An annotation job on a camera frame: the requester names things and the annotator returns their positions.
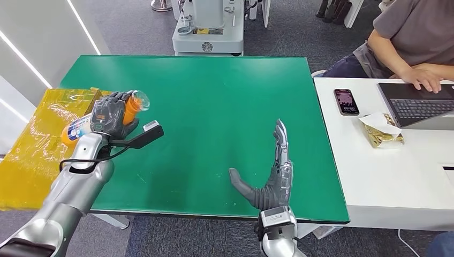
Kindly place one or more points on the person's right forearm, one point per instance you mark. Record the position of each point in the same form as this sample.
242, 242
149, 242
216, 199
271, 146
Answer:
388, 53

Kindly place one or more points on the white chair seat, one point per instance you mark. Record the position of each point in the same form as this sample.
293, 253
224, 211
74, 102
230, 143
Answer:
317, 73

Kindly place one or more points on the person's left forearm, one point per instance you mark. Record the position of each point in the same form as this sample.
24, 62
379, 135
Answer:
447, 72

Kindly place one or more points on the grey laptop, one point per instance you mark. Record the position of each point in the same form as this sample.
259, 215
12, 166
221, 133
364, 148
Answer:
418, 106

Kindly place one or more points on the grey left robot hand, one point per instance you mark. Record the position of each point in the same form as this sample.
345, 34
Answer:
110, 117

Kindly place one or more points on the orange detergent bottle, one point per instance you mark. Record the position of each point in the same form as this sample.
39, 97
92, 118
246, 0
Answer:
76, 131

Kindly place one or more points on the person's right hand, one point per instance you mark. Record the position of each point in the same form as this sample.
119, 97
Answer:
424, 78

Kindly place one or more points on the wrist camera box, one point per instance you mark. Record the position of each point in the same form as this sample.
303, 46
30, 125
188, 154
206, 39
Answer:
150, 133
276, 221

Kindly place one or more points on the blue fabric object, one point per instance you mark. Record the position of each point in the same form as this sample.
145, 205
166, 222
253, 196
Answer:
443, 246

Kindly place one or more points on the black chair base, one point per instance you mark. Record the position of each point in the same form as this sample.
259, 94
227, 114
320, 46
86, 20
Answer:
333, 10

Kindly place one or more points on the black smartphone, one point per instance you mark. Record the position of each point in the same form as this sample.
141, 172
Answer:
346, 102

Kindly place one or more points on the person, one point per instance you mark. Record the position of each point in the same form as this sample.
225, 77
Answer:
418, 32

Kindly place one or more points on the yellow tape-wrapped cardboard box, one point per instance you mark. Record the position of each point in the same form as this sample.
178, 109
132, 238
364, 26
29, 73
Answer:
32, 166

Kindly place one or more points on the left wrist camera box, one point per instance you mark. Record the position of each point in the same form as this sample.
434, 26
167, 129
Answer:
150, 133

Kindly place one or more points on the chrome stand base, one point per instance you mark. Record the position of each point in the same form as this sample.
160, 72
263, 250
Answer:
161, 5

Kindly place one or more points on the white robot base machine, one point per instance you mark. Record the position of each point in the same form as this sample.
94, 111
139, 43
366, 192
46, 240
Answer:
209, 35

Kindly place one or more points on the white furniture panel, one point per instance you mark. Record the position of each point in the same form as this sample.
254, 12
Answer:
354, 12
264, 12

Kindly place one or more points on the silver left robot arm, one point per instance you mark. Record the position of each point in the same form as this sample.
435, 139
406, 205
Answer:
71, 191

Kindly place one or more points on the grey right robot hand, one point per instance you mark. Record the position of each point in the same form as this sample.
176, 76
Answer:
276, 188

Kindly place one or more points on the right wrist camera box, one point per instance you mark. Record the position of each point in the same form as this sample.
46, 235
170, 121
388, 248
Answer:
276, 221

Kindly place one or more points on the gold snack packet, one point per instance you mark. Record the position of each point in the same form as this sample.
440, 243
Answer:
381, 133

